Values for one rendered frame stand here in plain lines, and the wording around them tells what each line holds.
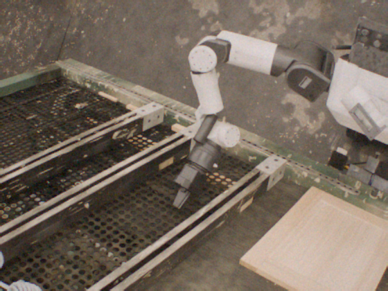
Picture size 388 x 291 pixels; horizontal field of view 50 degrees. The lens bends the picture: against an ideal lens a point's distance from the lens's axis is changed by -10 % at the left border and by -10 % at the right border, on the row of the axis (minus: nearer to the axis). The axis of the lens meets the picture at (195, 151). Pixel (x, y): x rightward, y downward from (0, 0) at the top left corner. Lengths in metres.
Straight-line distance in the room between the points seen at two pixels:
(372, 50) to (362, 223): 0.62
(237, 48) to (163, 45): 1.95
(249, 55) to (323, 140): 1.40
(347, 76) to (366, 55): 0.08
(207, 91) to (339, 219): 0.60
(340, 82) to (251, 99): 1.59
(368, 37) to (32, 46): 3.36
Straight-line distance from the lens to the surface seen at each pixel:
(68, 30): 3.83
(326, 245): 1.36
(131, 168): 1.45
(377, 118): 1.05
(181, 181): 1.30
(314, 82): 1.19
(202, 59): 1.22
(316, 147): 2.54
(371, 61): 1.14
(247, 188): 1.41
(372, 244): 1.44
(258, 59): 1.21
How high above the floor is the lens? 2.45
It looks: 61 degrees down
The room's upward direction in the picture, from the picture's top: 71 degrees counter-clockwise
